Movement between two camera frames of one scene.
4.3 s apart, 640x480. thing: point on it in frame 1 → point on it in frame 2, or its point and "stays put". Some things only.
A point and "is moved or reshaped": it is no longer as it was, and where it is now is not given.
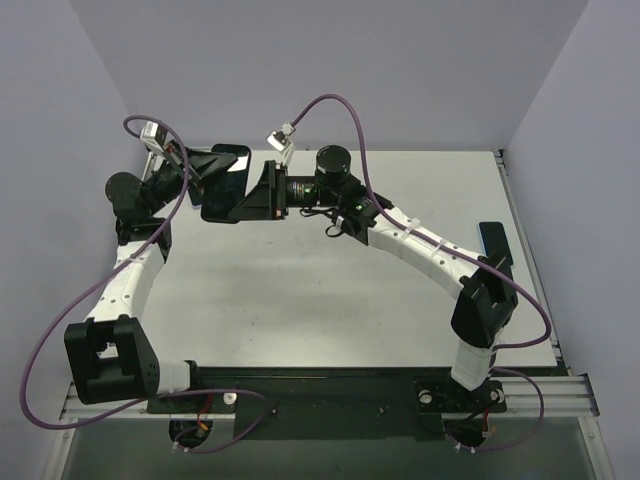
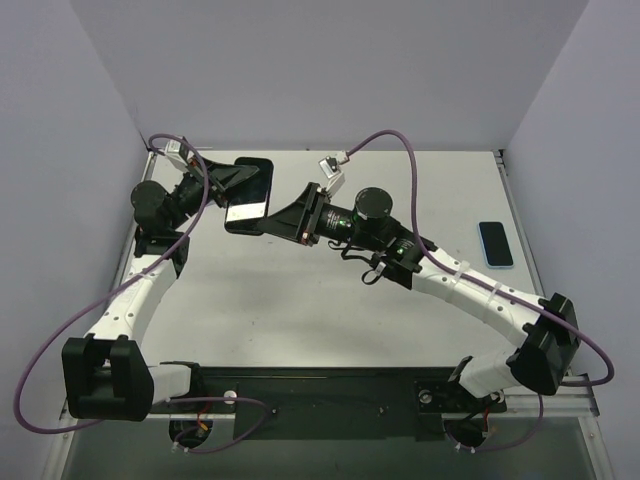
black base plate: [332, 402] stays put
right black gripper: [273, 189] → [311, 215]
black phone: [223, 189] is moved or reshaped
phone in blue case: [495, 242] stays put
